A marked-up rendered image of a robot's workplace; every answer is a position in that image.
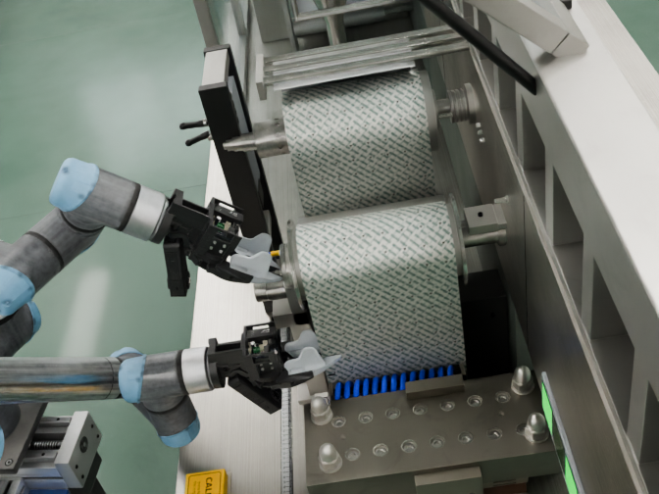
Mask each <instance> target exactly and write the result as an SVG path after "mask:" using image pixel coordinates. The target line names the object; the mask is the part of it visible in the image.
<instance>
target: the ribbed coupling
mask: <svg viewBox="0 0 659 494"><path fill-rule="evenodd" d="M431 91H432V96H433V102H434V107H435V114H436V121H437V130H439V120H440V119H446V118H450V121H451V123H452V124H454V122H455V123H458V122H462V121H464V122H465V121H466V120H468V123H469V124H475V123H476V121H477V116H476V105H475V99H474V93H473V89H472V86H471V84H470V83H465V84H463V90H462V88H461V89H459V91H458V89H455V91H454V90H451V91H446V98H442V99H435V94H434V91H433V89H432V90H431Z"/></svg>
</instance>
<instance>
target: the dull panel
mask: <svg viewBox="0 0 659 494"><path fill-rule="evenodd" d="M430 64H431V83H432V89H433V91H434V94H435V99H442V98H446V91H447V89H446V87H445V83H444V80H443V77H442V73H441V70H440V67H439V64H438V61H437V58H436V56H435V57H430ZM440 123H441V126H442V130H443V133H444V137H445V140H446V144H447V147H448V151H449V154H450V158H451V162H452V165H453V169H454V172H455V175H456V178H457V182H458V185H459V189H460V192H461V196H462V199H463V203H464V206H465V208H469V207H475V206H480V205H482V200H481V196H480V194H479V191H478V188H477V185H476V181H475V178H474V175H473V172H472V168H471V165H470V162H469V159H468V156H467V152H466V149H465V146H464V143H463V140H462V136H461V133H460V130H459V127H458V124H457V123H455V122H454V123H451V121H450V118H446V119H440ZM476 247H477V251H478V254H479V258H480V261H481V265H482V270H483V271H488V270H494V269H498V271H499V274H500V277H501V281H502V284H503V287H504V290H505V294H506V305H507V325H508V345H509V365H510V368H511V372H512V373H514V371H515V369H516V367H518V366H526V367H528V368H529V369H530V371H534V368H533V365H532V360H531V357H530V353H529V351H528V347H527V344H526V341H525V337H524V334H523V332H522V329H521V326H520V322H519V319H518V316H517V313H516V310H515V306H514V303H513V300H512V297H511V294H510V290H509V287H508V284H507V281H506V278H505V274H504V271H503V269H502V266H501V263H500V259H499V256H498V253H497V250H496V247H495V243H492V244H486V245H481V246H476Z"/></svg>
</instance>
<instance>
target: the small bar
mask: <svg viewBox="0 0 659 494"><path fill-rule="evenodd" d="M405 389H406V395H407V400H412V399H419V398H426V397H431V396H438V395H445V394H451V393H458V392H465V384H464V380H463V375H462V374H461V373H460V374H453V375H448V376H441V377H435V378H428V379H421V380H415V381H408V382H405Z"/></svg>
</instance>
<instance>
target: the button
mask: <svg viewBox="0 0 659 494"><path fill-rule="evenodd" d="M227 492H228V475H227V473H226V470H225V469H216V470H209V471H202V472H196V473H189V474H187V475H186V480H185V490H184V494H227Z"/></svg>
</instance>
